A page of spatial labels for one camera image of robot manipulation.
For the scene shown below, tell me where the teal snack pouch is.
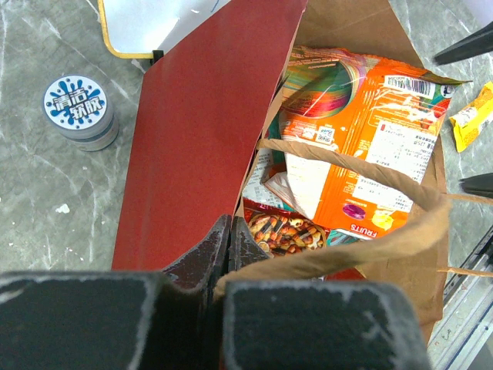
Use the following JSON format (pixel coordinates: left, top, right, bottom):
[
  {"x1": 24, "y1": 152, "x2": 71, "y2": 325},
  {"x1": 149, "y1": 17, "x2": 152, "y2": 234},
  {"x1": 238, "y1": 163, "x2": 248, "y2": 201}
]
[{"x1": 242, "y1": 148, "x2": 292, "y2": 210}]

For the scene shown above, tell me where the yellow snack bar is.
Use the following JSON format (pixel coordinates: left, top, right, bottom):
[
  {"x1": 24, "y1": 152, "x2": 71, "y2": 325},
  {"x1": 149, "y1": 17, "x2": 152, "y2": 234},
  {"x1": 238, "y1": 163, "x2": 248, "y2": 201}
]
[{"x1": 450, "y1": 81, "x2": 492, "y2": 153}]

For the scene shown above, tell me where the small blue white jar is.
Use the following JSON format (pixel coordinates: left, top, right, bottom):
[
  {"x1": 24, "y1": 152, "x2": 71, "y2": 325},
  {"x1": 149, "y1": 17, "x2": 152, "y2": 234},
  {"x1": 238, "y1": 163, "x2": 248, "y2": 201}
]
[{"x1": 42, "y1": 75, "x2": 119, "y2": 152}]

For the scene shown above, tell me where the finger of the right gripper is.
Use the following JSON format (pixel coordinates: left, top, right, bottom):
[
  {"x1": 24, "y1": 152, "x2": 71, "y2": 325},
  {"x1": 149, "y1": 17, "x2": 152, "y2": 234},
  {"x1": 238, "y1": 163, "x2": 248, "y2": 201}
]
[
  {"x1": 460, "y1": 173, "x2": 493, "y2": 199},
  {"x1": 433, "y1": 22, "x2": 493, "y2": 66}
]

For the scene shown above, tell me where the orange white snack pack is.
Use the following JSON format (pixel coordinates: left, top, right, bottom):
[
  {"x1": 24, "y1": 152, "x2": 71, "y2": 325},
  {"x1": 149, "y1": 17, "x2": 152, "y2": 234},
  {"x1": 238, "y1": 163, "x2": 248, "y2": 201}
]
[{"x1": 267, "y1": 46, "x2": 458, "y2": 238}]

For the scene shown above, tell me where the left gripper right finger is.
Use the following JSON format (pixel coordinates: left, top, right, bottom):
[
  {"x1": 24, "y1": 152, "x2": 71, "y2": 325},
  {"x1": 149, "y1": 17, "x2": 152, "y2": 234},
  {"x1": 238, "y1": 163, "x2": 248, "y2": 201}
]
[{"x1": 227, "y1": 217, "x2": 270, "y2": 272}]

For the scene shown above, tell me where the aluminium frame rail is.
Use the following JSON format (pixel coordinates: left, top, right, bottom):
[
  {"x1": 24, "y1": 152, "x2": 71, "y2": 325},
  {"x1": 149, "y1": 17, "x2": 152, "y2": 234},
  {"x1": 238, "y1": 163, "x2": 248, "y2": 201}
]
[{"x1": 425, "y1": 225, "x2": 493, "y2": 370}]

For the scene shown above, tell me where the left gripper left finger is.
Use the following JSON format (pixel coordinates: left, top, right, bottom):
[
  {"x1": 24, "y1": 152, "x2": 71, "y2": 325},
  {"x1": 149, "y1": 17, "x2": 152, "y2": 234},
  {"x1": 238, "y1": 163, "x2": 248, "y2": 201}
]
[{"x1": 163, "y1": 215, "x2": 231, "y2": 297}]

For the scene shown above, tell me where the small whiteboard with writing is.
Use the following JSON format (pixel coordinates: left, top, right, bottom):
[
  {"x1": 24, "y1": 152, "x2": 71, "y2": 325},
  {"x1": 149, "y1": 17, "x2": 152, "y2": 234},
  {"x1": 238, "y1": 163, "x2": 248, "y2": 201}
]
[{"x1": 97, "y1": 0, "x2": 230, "y2": 59}]

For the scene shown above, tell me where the small red snack bag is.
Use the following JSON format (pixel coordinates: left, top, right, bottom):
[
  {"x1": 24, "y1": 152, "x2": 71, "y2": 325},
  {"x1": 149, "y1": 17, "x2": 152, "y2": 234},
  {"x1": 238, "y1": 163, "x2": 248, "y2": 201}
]
[{"x1": 243, "y1": 198, "x2": 330, "y2": 258}]

